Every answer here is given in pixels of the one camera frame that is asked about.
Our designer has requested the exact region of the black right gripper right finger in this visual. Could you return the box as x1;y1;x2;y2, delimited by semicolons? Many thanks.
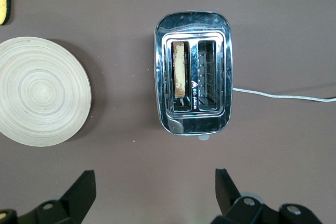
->
211;168;323;224

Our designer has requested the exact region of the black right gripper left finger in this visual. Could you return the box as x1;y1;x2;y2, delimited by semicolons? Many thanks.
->
0;169;97;224

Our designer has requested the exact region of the round pale wooden plate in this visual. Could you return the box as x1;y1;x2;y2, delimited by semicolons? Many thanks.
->
0;36;92;148

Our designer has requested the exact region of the slice of brown-crust toast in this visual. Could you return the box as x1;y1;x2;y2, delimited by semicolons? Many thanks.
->
172;40;186;99

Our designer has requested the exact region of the chrome and cream two-slot toaster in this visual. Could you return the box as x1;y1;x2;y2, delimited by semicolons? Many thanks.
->
153;10;234;141

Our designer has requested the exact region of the white toaster power cable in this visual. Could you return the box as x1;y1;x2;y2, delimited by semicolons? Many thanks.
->
232;87;336;103

